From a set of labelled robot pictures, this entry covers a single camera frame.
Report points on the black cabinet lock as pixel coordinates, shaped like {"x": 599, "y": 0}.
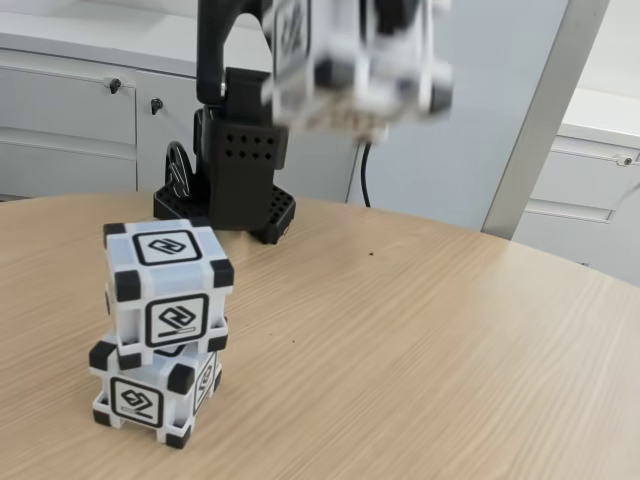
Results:
{"x": 156, "y": 105}
{"x": 115, "y": 85}

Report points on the white drawer cabinet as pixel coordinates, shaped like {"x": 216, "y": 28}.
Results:
{"x": 575, "y": 200}

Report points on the black round clamp knob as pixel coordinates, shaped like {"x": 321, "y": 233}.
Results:
{"x": 177, "y": 172}

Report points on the white cube with letter symbol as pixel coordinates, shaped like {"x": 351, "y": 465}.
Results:
{"x": 350, "y": 65}

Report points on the silver cabinet lock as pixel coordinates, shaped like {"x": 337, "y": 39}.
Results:
{"x": 625, "y": 161}

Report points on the white cube with house symbol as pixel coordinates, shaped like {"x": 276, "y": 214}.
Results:
{"x": 135, "y": 400}

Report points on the grey metal pillar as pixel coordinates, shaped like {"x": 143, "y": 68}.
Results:
{"x": 537, "y": 140}

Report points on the white cube with lightning symbol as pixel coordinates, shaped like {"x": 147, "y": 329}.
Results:
{"x": 165, "y": 277}

